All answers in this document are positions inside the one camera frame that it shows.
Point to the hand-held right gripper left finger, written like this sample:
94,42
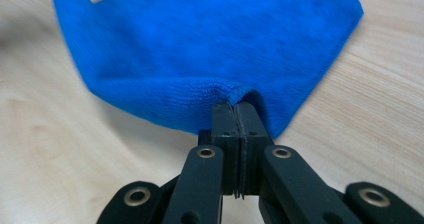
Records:
230,144

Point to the blue microfibre cloth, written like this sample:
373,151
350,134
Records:
206,50

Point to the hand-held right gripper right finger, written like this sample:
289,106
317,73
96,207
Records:
251,140

